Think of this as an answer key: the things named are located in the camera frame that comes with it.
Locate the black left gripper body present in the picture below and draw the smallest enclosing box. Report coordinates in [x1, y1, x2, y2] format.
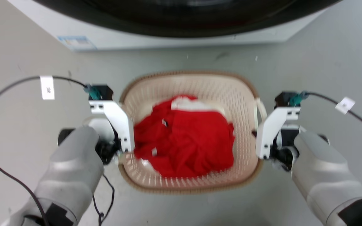
[96, 128, 122, 165]

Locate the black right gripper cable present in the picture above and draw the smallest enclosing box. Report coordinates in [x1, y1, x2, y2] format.
[306, 92, 362, 139]

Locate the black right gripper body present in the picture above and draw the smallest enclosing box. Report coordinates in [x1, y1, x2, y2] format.
[270, 128, 298, 172]

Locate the white cable tag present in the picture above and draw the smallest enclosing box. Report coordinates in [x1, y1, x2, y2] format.
[335, 96, 356, 115]
[40, 76, 55, 100]

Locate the white right camera mount bracket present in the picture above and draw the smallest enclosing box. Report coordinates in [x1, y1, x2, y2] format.
[256, 106, 301, 160]

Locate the blue white label sticker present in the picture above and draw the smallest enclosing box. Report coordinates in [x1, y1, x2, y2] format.
[57, 35, 97, 51]

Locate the red garment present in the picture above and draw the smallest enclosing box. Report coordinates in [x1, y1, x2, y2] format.
[133, 95, 235, 178]

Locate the white washing machine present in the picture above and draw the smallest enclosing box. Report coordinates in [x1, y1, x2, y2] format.
[8, 0, 330, 52]

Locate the beige plastic laundry basket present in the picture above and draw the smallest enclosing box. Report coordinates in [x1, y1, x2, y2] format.
[118, 71, 267, 194]

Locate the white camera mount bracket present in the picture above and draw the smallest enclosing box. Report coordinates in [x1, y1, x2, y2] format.
[256, 106, 301, 160]
[89, 100, 135, 153]

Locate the black round washing machine door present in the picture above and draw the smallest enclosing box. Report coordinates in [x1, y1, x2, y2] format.
[32, 0, 343, 38]

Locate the white right cable tag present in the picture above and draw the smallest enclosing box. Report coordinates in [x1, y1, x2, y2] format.
[335, 96, 356, 115]

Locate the white left camera mount bracket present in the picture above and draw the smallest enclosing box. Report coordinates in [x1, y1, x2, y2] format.
[89, 100, 135, 153]

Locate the white garment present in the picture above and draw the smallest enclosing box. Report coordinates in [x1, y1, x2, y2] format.
[170, 96, 226, 116]

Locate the white left cable tag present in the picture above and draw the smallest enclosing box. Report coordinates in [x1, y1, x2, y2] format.
[40, 76, 55, 100]

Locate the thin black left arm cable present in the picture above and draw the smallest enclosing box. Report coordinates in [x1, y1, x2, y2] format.
[92, 174, 116, 226]

